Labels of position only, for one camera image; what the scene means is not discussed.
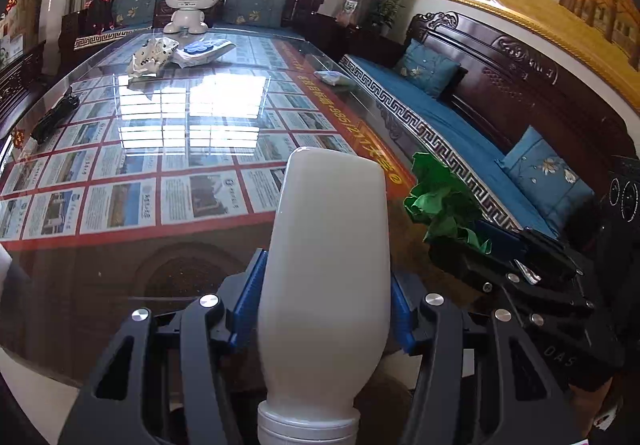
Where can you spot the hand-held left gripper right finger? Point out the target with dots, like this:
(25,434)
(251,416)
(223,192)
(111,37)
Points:
(402,320)

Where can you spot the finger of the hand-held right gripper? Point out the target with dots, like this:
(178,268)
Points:
(470,267)
(500,237)

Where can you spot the wooden side table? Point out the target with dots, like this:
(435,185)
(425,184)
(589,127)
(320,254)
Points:
(360,42)

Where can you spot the green potted plant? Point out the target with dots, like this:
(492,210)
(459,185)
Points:
(386,12)

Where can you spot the person's right hand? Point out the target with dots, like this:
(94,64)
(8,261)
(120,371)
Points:
(592,405)

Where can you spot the white printed plastic bag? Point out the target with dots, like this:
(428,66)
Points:
(150,57)

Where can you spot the teal floral cushion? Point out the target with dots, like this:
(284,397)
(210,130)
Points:
(255,10)
(545,175)
(132,9)
(427,67)

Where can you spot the blue and white packet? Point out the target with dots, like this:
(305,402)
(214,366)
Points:
(202,52)

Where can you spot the long carved wooden sofa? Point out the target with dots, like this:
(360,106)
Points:
(525,85)

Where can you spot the tissue packet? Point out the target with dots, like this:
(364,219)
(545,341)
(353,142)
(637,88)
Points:
(334,77)

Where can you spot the small standing card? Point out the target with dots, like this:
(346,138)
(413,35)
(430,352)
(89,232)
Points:
(348,11)

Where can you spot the green paper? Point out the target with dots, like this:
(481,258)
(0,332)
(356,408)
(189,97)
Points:
(435,205)

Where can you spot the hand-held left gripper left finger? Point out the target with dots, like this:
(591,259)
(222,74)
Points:
(247,295)

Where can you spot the dark wooden bench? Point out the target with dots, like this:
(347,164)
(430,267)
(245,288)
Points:
(20,85)

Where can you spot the dark cloth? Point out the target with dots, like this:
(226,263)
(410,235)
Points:
(97,15)

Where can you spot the white plastic bottle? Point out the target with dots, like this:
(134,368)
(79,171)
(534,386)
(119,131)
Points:
(325,275)

